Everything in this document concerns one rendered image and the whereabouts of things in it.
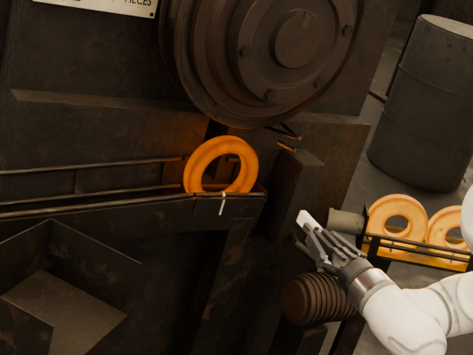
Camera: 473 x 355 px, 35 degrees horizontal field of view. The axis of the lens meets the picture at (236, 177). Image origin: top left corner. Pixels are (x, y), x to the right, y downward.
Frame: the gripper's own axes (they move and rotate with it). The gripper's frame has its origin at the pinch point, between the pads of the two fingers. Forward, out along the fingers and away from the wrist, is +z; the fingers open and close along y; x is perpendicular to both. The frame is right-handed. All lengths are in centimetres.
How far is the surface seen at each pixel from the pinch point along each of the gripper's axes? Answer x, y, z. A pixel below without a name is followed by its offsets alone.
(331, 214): -6.1, 18.3, 12.0
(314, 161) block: 4.5, 13.5, 19.5
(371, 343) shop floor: -77, 85, 31
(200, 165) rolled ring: 2.1, -18.0, 20.5
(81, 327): -13, -54, -11
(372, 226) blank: -5.8, 27.3, 6.0
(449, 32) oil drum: -1, 214, 167
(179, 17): 35, -33, 21
